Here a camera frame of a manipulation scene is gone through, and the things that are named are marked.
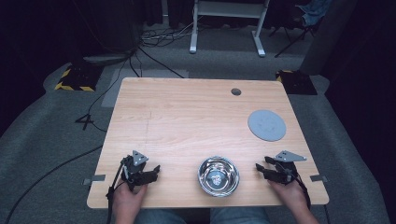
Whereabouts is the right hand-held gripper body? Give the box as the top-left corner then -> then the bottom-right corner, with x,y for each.
273,149 -> 308,186

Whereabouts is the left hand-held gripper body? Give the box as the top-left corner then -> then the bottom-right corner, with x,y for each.
120,149 -> 149,191

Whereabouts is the person's right hand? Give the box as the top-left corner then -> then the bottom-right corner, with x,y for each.
267,179 -> 310,213

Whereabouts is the person's left hand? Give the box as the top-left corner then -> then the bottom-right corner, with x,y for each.
111,181 -> 149,217

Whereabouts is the shiny steel bowl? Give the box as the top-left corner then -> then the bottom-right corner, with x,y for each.
197,155 -> 241,198

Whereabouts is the person's right leg in jeans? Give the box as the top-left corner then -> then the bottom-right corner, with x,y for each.
209,206 -> 273,224

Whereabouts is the black tape floor mark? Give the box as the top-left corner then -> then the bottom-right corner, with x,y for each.
74,113 -> 94,132

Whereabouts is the black base with yellow stripes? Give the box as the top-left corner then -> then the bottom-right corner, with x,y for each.
54,63 -> 104,92
275,69 -> 318,96

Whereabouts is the folding chair with blue cloth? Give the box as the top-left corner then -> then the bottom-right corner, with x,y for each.
269,0 -> 333,59

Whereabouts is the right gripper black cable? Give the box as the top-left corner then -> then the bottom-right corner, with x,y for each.
295,174 -> 313,209

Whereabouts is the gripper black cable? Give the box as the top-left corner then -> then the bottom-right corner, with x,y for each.
295,174 -> 313,209
106,161 -> 126,224

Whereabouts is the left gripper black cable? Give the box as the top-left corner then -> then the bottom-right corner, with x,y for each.
106,161 -> 126,224

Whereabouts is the thin black floor cable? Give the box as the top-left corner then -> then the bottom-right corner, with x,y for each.
87,59 -> 129,133

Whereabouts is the thick black floor cable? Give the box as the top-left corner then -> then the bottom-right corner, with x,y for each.
4,145 -> 105,224

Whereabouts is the bundle of floor cables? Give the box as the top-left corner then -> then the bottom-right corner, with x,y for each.
136,17 -> 195,78

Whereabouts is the white desk frame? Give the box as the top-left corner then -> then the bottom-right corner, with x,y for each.
189,0 -> 271,58

